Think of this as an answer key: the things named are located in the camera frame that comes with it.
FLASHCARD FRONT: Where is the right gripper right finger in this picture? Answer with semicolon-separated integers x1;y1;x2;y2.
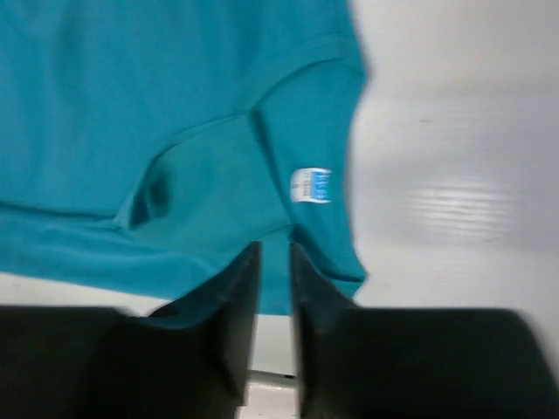
290;244;558;418

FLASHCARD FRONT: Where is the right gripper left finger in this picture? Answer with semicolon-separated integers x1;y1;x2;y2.
1;242;261;419

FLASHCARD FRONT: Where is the teal blue t shirt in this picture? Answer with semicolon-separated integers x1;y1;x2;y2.
1;1;366;315

